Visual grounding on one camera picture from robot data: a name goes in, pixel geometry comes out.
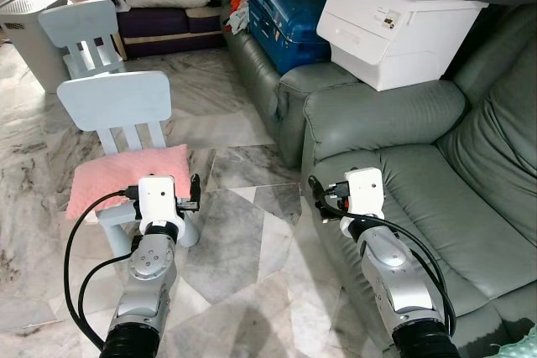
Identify pink dotted pillow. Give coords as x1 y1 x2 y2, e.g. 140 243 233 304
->
65 144 192 221

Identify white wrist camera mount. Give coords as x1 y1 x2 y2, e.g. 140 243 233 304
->
339 168 387 237
137 174 185 238

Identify mint dotted pillow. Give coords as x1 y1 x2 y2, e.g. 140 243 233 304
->
482 324 537 358

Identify blue hard suitcase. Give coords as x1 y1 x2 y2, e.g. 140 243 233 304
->
248 0 332 75

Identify white plastic storage box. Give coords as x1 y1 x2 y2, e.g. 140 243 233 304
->
316 0 489 92

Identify dark purple sofa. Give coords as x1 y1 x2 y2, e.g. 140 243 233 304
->
71 0 227 59

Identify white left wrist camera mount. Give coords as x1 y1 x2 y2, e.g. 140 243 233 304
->
137 174 185 238

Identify light blue child chair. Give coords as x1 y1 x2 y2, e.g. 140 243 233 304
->
38 0 127 80
57 70 202 252

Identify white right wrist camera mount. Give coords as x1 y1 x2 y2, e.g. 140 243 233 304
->
339 168 387 237

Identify white plastic laundry bin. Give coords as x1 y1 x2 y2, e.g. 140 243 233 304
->
0 0 70 93

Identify mixed crumpled clothes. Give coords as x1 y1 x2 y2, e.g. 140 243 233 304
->
225 0 253 36

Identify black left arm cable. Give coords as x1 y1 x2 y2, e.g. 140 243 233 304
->
64 188 141 350

